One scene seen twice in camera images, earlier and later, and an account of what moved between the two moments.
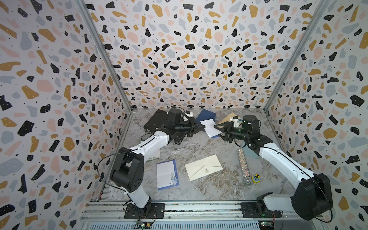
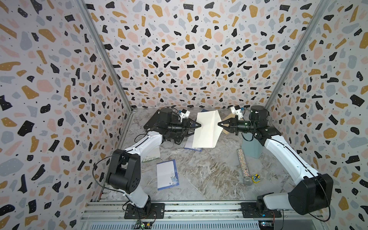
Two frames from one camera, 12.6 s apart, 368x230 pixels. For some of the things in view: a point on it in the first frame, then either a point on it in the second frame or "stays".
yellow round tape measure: [256, 178] stays
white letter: [209, 128] -> [189, 143]
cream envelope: [203, 167] -> [206, 135]
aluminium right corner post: [321, 8] stays
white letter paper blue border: [166, 174] stays
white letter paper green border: [152, 155] stays
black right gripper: [227, 125] -> [232, 122]
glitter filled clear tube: [247, 179] stays
